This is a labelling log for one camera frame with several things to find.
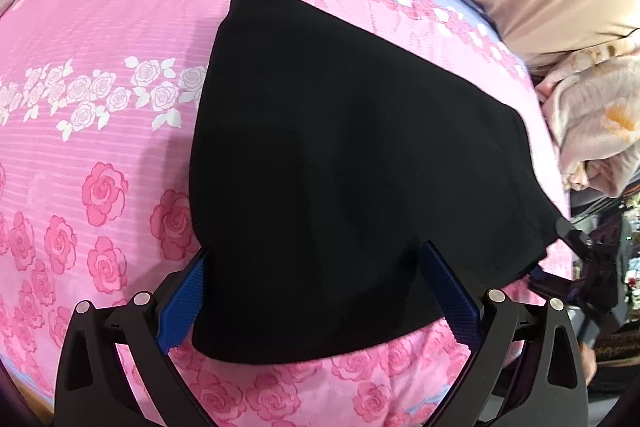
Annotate floral cream blanket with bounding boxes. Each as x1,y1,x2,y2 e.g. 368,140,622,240
536,31,639,197

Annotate pink rose bed sheet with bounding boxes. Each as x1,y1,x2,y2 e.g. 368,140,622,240
1,0,568,415

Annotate right hand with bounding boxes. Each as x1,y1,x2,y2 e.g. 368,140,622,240
579,343,598,385

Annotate black pants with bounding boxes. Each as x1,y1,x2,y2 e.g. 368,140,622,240
189,0,560,365

